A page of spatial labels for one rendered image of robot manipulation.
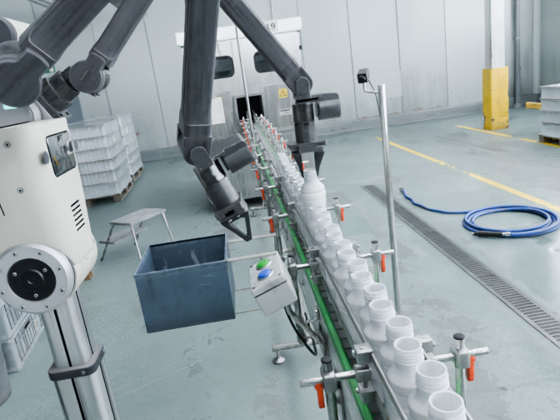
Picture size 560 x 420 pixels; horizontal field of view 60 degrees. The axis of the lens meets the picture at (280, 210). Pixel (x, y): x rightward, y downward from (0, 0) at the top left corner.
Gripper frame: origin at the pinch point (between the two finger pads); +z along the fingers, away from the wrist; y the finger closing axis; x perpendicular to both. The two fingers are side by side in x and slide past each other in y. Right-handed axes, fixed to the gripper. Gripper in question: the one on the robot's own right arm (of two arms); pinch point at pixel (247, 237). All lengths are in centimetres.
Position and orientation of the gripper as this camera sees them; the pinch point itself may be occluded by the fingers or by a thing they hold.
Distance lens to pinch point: 110.2
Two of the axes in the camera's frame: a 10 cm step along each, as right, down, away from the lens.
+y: -1.0, -2.6, 9.6
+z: 4.6, 8.4, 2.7
